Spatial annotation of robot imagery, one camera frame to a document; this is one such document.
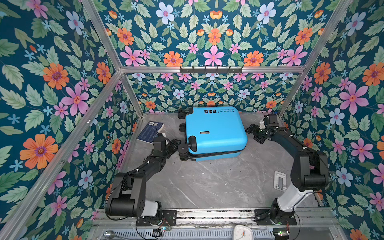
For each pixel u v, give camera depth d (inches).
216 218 29.5
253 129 33.2
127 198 16.9
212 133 34.0
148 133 42.1
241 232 26.6
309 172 18.6
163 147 28.3
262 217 28.9
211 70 36.5
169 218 28.9
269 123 28.9
